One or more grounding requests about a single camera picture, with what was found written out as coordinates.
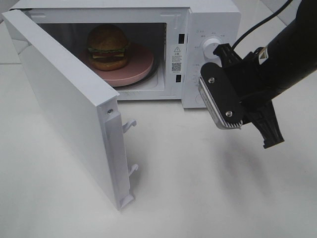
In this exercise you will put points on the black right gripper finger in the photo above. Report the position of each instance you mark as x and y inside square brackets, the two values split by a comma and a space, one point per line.
[228, 57]
[265, 120]

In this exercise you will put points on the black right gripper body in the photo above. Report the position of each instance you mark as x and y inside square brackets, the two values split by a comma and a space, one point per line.
[255, 80]

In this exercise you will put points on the white timer knob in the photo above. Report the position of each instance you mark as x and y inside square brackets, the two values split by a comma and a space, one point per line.
[197, 77]

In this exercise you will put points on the round white door button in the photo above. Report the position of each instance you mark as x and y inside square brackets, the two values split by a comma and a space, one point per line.
[199, 102]

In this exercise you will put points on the pink round plate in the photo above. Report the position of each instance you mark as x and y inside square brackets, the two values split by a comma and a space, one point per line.
[140, 62]

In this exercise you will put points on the burger with lettuce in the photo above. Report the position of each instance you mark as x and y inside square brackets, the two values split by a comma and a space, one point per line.
[107, 46]

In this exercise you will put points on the white microwave door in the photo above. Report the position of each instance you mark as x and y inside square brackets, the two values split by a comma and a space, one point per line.
[79, 104]

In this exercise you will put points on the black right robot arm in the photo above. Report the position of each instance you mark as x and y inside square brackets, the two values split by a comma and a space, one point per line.
[298, 44]

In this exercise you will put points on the upper white power knob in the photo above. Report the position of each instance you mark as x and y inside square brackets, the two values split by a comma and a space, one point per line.
[209, 45]

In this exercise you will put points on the white microwave oven body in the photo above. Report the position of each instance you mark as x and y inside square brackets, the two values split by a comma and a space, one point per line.
[155, 24]

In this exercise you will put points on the white warning label sticker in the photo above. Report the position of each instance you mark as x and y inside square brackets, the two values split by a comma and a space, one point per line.
[176, 58]

